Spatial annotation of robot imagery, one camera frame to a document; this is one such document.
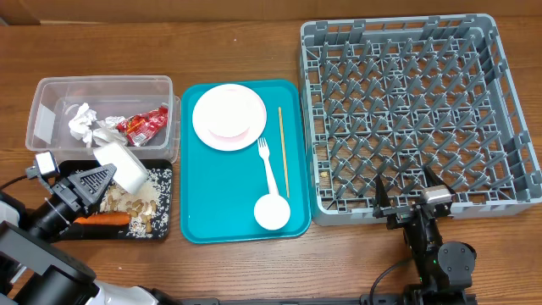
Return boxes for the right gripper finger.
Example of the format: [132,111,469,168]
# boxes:
[423,166,447,187]
[373,175,391,209]

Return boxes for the grey dishwasher rack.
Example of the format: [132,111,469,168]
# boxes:
[299,14,541,225]

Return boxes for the wooden chopstick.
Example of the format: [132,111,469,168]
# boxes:
[278,107,290,198]

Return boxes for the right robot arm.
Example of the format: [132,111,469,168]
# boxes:
[364,167,477,305]

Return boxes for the large white tissue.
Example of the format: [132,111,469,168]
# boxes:
[92,116,128,147]

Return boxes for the white plastic fork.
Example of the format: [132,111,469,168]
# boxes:
[257,137,279,195]

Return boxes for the red snack wrapper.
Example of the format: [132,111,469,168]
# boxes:
[115,106,169,147]

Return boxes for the white bowl with nuts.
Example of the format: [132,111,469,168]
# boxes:
[93,141,148,194]

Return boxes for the clear plastic bin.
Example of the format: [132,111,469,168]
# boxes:
[25,75,180,163]

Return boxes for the teal plastic tray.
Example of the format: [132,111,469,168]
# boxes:
[180,80,311,244]

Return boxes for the pink white plate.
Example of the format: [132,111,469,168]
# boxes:
[192,84,267,152]

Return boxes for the black plastic tray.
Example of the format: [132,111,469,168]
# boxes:
[57,159,174,241]

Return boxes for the orange carrot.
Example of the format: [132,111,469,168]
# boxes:
[75,212,131,226]

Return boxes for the small white tissue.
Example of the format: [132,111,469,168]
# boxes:
[69,103,97,148]

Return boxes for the spilled rice and nuts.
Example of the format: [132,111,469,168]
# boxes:
[94,178,159,225]

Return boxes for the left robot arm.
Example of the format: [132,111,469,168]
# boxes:
[1,164,176,305]

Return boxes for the small white round cup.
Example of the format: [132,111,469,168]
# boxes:
[254,194,290,230]

